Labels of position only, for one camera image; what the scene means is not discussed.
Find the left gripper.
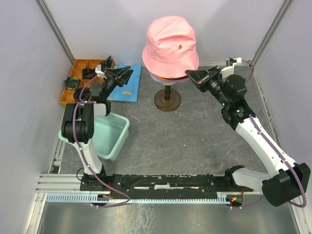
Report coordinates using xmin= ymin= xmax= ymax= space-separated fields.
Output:
xmin=102 ymin=66 xmax=134 ymax=100

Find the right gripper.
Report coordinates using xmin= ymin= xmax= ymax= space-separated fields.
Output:
xmin=185 ymin=66 xmax=230 ymax=107

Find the beige bucket hat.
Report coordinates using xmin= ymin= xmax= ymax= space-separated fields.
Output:
xmin=157 ymin=76 xmax=188 ymax=80

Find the blue printed cloth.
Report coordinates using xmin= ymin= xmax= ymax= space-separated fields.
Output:
xmin=107 ymin=64 xmax=142 ymax=102

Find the purple bucket hat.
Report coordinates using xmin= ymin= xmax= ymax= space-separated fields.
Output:
xmin=150 ymin=74 xmax=189 ymax=85

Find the wooden compartment tray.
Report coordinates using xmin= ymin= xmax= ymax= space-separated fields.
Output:
xmin=59 ymin=59 xmax=105 ymax=106

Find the cream mannequin head stand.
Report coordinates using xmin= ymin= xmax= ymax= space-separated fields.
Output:
xmin=154 ymin=83 xmax=181 ymax=112

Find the pink bucket hat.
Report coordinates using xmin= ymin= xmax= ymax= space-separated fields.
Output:
xmin=142 ymin=16 xmax=199 ymax=78

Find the teal plastic basket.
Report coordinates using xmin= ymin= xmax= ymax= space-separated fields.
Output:
xmin=58 ymin=112 xmax=131 ymax=162

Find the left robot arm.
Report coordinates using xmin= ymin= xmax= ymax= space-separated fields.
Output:
xmin=60 ymin=66 xmax=133 ymax=191

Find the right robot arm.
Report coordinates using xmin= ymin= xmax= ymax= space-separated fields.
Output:
xmin=185 ymin=66 xmax=311 ymax=208

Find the green patterned rolled tie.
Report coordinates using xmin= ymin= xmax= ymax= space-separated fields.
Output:
xmin=100 ymin=56 xmax=115 ymax=69

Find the dark brown rolled tie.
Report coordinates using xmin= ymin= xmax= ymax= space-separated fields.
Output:
xmin=73 ymin=87 xmax=91 ymax=102

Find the yellow blue rolled tie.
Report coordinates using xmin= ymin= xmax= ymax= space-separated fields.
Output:
xmin=64 ymin=77 xmax=80 ymax=90

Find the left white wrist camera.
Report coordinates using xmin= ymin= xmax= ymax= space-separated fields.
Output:
xmin=95 ymin=64 xmax=106 ymax=79

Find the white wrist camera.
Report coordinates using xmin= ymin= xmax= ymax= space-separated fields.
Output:
xmin=220 ymin=58 xmax=243 ymax=78
xmin=95 ymin=64 xmax=106 ymax=79

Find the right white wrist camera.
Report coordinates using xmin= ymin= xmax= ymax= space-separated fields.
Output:
xmin=220 ymin=58 xmax=243 ymax=78

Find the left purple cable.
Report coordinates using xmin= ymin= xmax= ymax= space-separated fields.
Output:
xmin=72 ymin=75 xmax=131 ymax=208

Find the purple cable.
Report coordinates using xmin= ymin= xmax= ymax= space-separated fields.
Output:
xmin=72 ymin=75 xmax=131 ymax=208
xmin=229 ymin=59 xmax=308 ymax=210

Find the left aluminium corner post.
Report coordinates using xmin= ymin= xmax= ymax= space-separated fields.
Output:
xmin=35 ymin=0 xmax=75 ymax=65

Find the aluminium corner post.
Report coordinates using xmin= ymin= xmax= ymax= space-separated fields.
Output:
xmin=35 ymin=0 xmax=75 ymax=65
xmin=248 ymin=0 xmax=293 ymax=69

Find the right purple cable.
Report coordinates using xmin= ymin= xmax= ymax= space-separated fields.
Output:
xmin=229 ymin=59 xmax=308 ymax=210

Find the right aluminium corner post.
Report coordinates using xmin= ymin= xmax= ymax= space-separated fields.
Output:
xmin=248 ymin=0 xmax=293 ymax=69

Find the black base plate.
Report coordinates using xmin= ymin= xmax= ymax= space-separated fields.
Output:
xmin=79 ymin=174 xmax=252 ymax=200

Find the aluminium front rail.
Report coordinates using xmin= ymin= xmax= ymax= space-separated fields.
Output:
xmin=36 ymin=174 xmax=253 ymax=194

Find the light blue cable duct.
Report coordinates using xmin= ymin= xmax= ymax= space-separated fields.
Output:
xmin=46 ymin=193 xmax=230 ymax=204

